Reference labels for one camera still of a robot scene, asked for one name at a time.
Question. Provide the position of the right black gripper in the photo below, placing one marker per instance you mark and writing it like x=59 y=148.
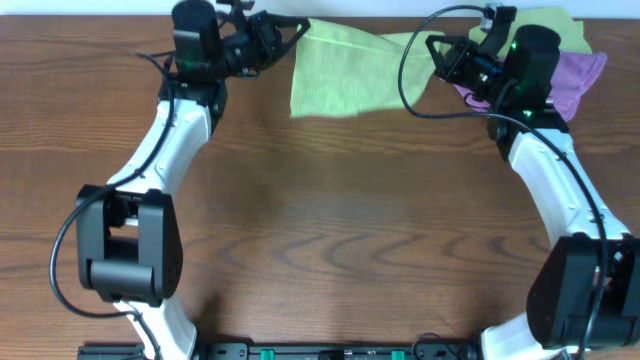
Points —
x=451 y=66

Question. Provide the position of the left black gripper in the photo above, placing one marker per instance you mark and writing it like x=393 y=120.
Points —
x=263 y=41

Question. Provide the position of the light green microfiber cloth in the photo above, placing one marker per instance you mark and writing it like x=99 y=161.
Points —
x=342 y=71

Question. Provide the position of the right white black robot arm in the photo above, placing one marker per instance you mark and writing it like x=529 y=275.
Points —
x=586 y=296

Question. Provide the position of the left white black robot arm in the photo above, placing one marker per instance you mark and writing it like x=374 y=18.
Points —
x=128 y=243

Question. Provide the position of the olive green cloth underneath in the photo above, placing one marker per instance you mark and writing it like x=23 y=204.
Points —
x=555 y=18

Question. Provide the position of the purple microfiber cloth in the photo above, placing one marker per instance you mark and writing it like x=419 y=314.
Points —
x=575 y=73

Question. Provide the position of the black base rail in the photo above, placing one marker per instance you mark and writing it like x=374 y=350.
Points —
x=430 y=350

